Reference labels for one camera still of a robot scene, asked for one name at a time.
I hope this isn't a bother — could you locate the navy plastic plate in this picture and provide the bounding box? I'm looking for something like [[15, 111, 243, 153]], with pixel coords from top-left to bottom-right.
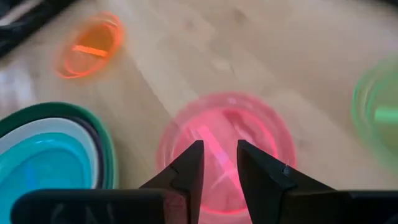
[[46, 115, 106, 190]]

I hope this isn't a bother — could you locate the black metal table frame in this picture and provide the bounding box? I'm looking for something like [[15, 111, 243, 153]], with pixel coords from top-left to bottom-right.
[[0, 0, 77, 58]]

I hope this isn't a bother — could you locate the orange transparent plastic plate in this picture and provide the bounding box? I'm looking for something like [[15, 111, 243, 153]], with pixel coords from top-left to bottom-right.
[[55, 11, 126, 80]]

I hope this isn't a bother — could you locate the white plastic plate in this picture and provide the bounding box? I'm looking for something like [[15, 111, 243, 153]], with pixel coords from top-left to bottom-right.
[[0, 117, 100, 190]]

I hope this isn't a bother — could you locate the cyan plastic plate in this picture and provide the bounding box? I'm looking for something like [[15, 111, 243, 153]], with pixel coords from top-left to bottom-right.
[[0, 132, 94, 224]]

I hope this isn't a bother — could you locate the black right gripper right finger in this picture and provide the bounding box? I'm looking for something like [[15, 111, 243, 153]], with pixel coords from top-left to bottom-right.
[[236, 139, 351, 224]]

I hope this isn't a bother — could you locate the dark green plastic plate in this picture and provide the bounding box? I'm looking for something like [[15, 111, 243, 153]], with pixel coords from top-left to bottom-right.
[[0, 101, 118, 190]]

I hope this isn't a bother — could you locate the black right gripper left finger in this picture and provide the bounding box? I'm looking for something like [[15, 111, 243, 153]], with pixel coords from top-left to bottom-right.
[[139, 139, 205, 224]]

